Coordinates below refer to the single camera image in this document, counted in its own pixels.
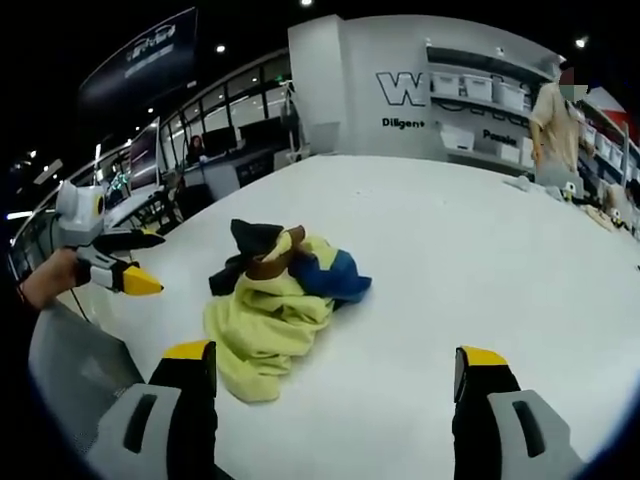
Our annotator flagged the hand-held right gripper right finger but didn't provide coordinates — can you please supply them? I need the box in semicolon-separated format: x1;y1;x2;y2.
451;344;587;480

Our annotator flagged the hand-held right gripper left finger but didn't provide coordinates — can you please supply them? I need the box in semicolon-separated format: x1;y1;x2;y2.
87;339;219;480

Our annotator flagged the yellow colour-block garment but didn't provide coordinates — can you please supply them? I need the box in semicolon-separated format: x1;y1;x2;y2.
202;218;374;404

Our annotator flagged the person's left hand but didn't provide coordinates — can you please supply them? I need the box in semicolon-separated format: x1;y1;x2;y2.
22;248;81;309

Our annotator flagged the tilted silver-framed monitor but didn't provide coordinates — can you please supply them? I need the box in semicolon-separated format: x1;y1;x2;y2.
128;116;162;192

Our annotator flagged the black desk monitor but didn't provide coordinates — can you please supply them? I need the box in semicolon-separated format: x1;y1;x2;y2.
201;126;237;154
238;116;282;147

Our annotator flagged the large hanging dark screen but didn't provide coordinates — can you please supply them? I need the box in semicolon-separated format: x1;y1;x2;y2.
78;6;199;117

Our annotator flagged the white coat stand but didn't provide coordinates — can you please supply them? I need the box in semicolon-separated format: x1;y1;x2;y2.
280;81;307;162

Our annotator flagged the beige cloth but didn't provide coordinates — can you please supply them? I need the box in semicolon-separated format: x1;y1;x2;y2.
583;203;627;232

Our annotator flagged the white storage box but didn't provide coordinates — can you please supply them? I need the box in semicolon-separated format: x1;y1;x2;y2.
462;74;497;102
441;124;477;151
431;72;465;97
493;79;532;107

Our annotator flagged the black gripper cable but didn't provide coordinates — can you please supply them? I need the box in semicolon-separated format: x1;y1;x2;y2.
68;284;99;324

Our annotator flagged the white wall shelf unit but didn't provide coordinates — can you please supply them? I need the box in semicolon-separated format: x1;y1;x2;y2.
424;40;569;169

